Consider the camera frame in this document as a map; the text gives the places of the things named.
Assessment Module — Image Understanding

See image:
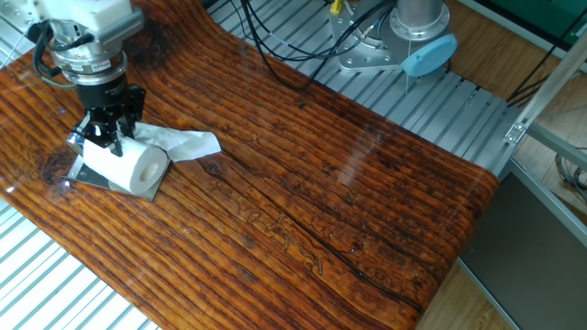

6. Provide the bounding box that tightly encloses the silver perforated metal plate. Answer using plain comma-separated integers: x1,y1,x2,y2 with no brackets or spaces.
0,0,47,33

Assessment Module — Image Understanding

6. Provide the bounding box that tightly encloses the dark grey panel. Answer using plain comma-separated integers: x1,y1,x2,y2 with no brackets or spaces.
458,171,587,330

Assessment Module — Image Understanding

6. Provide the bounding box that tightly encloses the aluminium frame post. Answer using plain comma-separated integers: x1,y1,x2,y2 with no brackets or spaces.
503,31,587,147

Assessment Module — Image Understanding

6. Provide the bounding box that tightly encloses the aluminium frame rail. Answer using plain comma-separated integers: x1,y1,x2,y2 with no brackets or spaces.
499,158,587,248
526,123,587,171

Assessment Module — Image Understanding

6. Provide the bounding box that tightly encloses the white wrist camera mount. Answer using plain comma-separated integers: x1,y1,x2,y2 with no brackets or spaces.
27,0,146,50

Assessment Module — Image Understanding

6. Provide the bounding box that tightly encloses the grey cable bundle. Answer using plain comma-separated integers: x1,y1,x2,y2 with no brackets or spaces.
554,146,587,205

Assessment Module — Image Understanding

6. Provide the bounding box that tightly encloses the green board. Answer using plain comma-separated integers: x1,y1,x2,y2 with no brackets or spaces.
485,0,587,47

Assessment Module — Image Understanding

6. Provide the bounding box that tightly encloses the black floor cable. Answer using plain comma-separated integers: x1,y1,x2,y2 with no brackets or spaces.
506,17,587,109

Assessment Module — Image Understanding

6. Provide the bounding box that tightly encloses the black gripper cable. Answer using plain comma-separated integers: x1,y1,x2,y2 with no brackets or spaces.
25,20,95,91

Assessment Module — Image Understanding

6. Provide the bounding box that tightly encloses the shiny metal toilet paper holder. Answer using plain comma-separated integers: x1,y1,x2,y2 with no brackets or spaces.
61,132,172,202

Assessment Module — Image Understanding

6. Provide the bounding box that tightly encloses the white toilet paper roll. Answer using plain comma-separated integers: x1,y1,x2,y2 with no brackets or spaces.
82,121,223,196

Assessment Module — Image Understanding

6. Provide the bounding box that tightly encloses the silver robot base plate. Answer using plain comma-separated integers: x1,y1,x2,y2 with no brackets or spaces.
328,0,414,73

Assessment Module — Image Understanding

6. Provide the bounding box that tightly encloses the thin white cable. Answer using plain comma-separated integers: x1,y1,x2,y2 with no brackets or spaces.
0,27,28,69

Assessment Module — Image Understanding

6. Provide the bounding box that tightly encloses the cable with metal connector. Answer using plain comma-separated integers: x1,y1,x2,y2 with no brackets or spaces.
360,13,384,45

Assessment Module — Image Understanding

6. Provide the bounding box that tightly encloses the white zip tie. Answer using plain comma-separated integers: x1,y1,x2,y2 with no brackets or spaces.
404,38,413,95

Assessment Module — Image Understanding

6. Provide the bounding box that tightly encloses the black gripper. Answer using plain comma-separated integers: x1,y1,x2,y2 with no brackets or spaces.
72,72,148,159

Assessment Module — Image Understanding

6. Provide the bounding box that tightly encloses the glossy wood-grain table mat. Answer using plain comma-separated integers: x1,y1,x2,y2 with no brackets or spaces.
0,0,500,330

